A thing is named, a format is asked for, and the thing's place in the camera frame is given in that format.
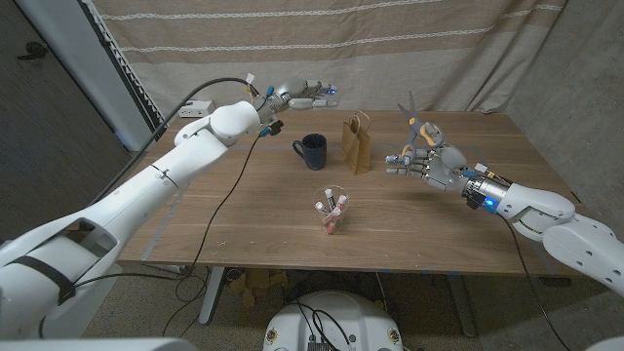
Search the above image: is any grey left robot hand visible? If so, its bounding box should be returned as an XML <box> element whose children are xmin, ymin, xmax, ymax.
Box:
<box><xmin>253</xmin><ymin>79</ymin><xmax>339</xmax><ymax>127</ymax></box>

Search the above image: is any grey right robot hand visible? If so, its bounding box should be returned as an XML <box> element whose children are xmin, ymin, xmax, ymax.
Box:
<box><xmin>384</xmin><ymin>143</ymin><xmax>512</xmax><ymax>212</ymax></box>

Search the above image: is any brown paper bag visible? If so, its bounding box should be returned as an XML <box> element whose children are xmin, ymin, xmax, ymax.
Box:
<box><xmin>340</xmin><ymin>110</ymin><xmax>372</xmax><ymax>176</ymax></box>

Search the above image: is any navy blue mug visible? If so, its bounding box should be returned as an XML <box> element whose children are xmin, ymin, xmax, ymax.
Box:
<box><xmin>292</xmin><ymin>133</ymin><xmax>329</xmax><ymax>172</ymax></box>

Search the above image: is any white power strip box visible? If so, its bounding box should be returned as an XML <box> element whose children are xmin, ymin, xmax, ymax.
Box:
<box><xmin>177</xmin><ymin>99</ymin><xmax>217</xmax><ymax>119</ymax></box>

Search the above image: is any beige striped curtain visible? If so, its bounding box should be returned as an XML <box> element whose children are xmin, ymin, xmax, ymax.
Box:
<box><xmin>90</xmin><ymin>0</ymin><xmax>569</xmax><ymax>114</ymax></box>

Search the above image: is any clear plastic cup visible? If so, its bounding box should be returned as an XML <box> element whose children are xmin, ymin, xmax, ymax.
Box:
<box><xmin>313</xmin><ymin>184</ymin><xmax>350</xmax><ymax>236</ymax></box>

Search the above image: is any grey table leg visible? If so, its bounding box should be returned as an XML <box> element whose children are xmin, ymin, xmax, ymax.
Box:
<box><xmin>447</xmin><ymin>274</ymin><xmax>477</xmax><ymax>338</ymax></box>

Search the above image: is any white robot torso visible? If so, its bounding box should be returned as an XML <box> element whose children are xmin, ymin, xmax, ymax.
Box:
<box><xmin>262</xmin><ymin>290</ymin><xmax>405</xmax><ymax>351</ymax></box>

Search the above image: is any pile of wooden blocks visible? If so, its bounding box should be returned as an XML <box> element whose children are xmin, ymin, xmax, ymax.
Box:
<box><xmin>228</xmin><ymin>269</ymin><xmax>290</xmax><ymax>308</ymax></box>

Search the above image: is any white table leg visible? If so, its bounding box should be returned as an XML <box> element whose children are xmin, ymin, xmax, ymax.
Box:
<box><xmin>198</xmin><ymin>266</ymin><xmax>226</xmax><ymax>327</ymax></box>

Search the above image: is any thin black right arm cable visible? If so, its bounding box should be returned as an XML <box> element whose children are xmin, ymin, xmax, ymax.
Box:
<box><xmin>498</xmin><ymin>213</ymin><xmax>572</xmax><ymax>351</ymax></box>

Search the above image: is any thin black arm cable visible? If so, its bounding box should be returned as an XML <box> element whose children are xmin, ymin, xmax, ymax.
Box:
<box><xmin>72</xmin><ymin>134</ymin><xmax>263</xmax><ymax>290</ymax></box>
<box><xmin>498</xmin><ymin>213</ymin><xmax>572</xmax><ymax>351</ymax></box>

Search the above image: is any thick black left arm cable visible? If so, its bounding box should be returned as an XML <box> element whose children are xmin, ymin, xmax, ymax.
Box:
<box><xmin>90</xmin><ymin>76</ymin><xmax>255</xmax><ymax>206</ymax></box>

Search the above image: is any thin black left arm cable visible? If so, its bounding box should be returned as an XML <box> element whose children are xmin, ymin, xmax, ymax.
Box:
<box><xmin>72</xmin><ymin>134</ymin><xmax>263</xmax><ymax>290</ymax></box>

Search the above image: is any white door frame post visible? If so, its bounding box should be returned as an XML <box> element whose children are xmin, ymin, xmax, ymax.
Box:
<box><xmin>14</xmin><ymin>0</ymin><xmax>157</xmax><ymax>152</ymax></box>

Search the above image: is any black torso cable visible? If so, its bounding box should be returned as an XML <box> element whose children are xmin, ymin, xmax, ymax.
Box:
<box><xmin>291</xmin><ymin>301</ymin><xmax>353</xmax><ymax>351</ymax></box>

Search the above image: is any black door handle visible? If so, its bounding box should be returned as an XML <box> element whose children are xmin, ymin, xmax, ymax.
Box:
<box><xmin>16</xmin><ymin>41</ymin><xmax>49</xmax><ymax>62</ymax></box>

